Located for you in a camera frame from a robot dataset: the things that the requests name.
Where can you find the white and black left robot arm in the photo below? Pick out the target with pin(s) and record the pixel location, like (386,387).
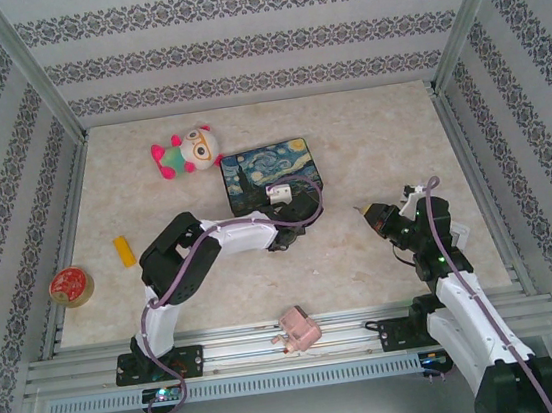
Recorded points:
(239,231)

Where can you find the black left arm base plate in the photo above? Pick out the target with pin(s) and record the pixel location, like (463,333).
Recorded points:
(189,360)

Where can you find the aluminium mounting rail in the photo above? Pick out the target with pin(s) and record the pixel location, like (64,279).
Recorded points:
(252,343)

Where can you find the small metal key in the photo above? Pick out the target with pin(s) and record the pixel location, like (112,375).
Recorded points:
(358,210)

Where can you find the pink and white plush toy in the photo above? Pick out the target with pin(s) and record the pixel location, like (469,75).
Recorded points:
(193,148)

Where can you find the red and gold tape roll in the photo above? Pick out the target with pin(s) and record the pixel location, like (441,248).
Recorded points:
(69,286)

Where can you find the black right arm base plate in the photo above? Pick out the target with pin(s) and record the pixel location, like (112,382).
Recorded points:
(397,335)

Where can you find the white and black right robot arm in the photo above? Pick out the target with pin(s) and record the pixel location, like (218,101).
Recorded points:
(472,323)

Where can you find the aluminium frame post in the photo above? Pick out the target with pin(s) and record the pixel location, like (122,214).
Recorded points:
(471,11)
(27,66)

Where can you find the pink plastic toy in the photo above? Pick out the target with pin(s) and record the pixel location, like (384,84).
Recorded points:
(299,332)

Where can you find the yellow rectangular block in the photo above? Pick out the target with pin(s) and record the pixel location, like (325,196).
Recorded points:
(124,250)

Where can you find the starry night painted box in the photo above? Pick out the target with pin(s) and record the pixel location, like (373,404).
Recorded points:
(251,169)

